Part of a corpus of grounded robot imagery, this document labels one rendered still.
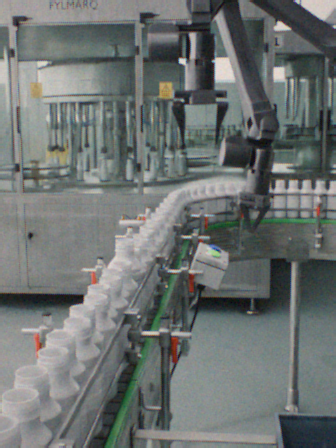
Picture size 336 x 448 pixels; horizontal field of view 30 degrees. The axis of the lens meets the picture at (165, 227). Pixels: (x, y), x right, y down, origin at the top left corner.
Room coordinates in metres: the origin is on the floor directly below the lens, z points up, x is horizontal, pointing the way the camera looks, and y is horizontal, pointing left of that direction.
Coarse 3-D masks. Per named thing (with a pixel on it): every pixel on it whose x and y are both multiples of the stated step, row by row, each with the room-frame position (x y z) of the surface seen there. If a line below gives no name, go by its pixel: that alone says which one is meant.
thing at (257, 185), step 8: (248, 176) 1.48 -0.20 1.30; (256, 176) 1.46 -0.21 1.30; (264, 176) 1.46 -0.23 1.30; (248, 184) 1.48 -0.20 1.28; (256, 184) 1.46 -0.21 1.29; (264, 184) 1.46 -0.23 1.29; (240, 192) 1.46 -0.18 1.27; (248, 192) 1.47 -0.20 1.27; (256, 192) 1.46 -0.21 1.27; (264, 192) 1.47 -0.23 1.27; (256, 200) 1.44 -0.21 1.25
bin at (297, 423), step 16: (288, 416) 0.98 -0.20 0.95; (304, 416) 0.98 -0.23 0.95; (320, 416) 0.98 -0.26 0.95; (144, 432) 0.96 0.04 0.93; (160, 432) 0.96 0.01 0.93; (176, 432) 0.96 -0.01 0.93; (192, 432) 0.96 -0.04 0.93; (208, 432) 0.96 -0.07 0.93; (288, 432) 0.98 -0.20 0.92; (304, 432) 0.98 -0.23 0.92; (320, 432) 0.98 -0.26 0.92
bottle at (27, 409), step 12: (12, 396) 0.60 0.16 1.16; (24, 396) 0.61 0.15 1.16; (36, 396) 0.59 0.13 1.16; (12, 408) 0.57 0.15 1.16; (24, 408) 0.57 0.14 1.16; (36, 408) 0.59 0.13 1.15; (24, 420) 0.57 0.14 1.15; (36, 420) 0.58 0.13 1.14; (24, 432) 0.57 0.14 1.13; (36, 432) 0.58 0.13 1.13; (48, 432) 0.59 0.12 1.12; (24, 444) 0.57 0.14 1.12; (36, 444) 0.57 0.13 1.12; (48, 444) 0.58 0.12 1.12
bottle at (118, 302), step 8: (104, 280) 1.07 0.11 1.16; (112, 280) 1.08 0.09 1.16; (120, 280) 1.06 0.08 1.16; (112, 288) 1.05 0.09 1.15; (120, 288) 1.06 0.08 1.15; (112, 296) 1.05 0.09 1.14; (120, 296) 1.06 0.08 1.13; (112, 304) 1.04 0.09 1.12; (120, 304) 1.04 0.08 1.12; (120, 312) 1.04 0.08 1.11; (120, 320) 1.04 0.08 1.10; (120, 336) 1.04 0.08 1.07; (120, 344) 1.04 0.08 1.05; (120, 352) 1.04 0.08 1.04; (120, 360) 1.04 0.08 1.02
